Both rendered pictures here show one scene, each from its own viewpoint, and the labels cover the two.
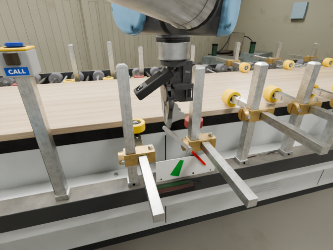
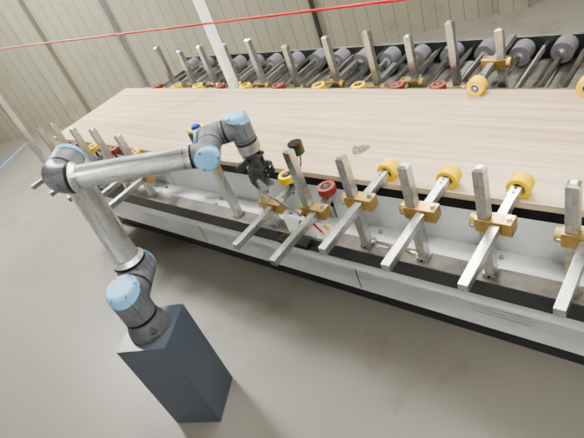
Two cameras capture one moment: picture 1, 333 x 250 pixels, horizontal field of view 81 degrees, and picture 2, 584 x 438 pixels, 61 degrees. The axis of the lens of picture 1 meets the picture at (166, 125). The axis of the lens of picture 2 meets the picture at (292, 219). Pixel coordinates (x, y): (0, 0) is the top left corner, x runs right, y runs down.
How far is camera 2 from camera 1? 1.83 m
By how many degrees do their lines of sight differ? 56
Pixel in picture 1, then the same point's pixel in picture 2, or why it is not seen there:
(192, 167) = (313, 230)
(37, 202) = (227, 214)
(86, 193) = (249, 219)
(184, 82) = (258, 167)
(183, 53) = (244, 153)
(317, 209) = not seen: outside the picture
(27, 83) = not seen: hidden behind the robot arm
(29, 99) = not seen: hidden behind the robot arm
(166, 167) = (291, 222)
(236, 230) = (441, 344)
